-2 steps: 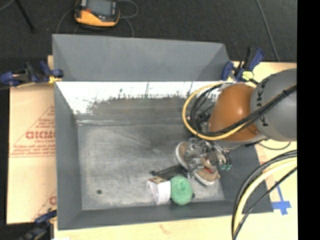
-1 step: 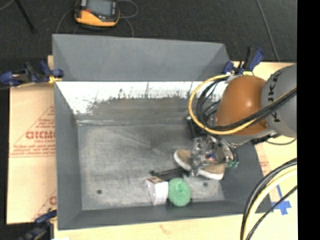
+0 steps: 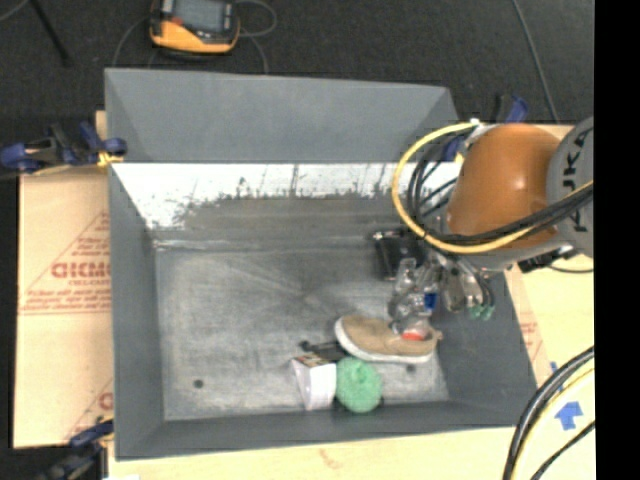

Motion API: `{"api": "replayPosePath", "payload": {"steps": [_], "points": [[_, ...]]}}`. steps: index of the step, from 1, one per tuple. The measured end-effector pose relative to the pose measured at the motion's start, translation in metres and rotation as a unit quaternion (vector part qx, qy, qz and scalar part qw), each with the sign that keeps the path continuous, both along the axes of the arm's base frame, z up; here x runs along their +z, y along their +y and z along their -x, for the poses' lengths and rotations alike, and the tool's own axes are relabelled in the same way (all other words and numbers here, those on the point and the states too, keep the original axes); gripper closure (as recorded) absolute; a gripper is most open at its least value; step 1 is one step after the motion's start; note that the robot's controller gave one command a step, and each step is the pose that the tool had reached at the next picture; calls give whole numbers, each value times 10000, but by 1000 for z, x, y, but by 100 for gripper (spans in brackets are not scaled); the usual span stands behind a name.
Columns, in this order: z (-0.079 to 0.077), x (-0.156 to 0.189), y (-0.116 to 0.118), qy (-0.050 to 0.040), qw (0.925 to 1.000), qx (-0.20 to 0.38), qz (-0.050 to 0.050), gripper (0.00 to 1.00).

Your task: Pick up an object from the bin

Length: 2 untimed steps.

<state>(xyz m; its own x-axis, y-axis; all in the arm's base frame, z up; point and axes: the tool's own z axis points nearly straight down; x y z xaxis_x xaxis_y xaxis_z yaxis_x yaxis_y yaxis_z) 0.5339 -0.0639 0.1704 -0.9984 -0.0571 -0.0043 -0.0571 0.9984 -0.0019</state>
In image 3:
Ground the green sponge ball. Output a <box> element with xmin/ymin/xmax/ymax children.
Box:
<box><xmin>334</xmin><ymin>356</ymin><xmax>384</xmax><ymax>415</ymax></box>

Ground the grey metal bin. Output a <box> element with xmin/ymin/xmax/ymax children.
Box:
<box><xmin>102</xmin><ymin>67</ymin><xmax>540</xmax><ymax>460</ymax></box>

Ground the brown cardboard board, red print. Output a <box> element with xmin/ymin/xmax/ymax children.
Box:
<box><xmin>11</xmin><ymin>109</ymin><xmax>116</xmax><ymax>450</ymax></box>

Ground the white box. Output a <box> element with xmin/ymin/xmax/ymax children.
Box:
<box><xmin>289</xmin><ymin>354</ymin><xmax>338</xmax><ymax>412</ymax></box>

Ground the black cylinder on white bracket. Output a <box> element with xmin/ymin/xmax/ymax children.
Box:
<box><xmin>516</xmin><ymin>244</ymin><xmax>577</xmax><ymax>274</ymax></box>

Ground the tan shoe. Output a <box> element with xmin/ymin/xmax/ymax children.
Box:
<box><xmin>333</xmin><ymin>313</ymin><xmax>444</xmax><ymax>366</ymax></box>

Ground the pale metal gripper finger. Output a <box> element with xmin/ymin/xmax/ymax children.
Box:
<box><xmin>413</xmin><ymin>269</ymin><xmax>442</xmax><ymax>340</ymax></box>
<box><xmin>387</xmin><ymin>258</ymin><xmax>419</xmax><ymax>333</ymax></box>

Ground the black flat tool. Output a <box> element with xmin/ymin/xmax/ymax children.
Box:
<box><xmin>298</xmin><ymin>338</ymin><xmax>347</xmax><ymax>362</ymax></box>

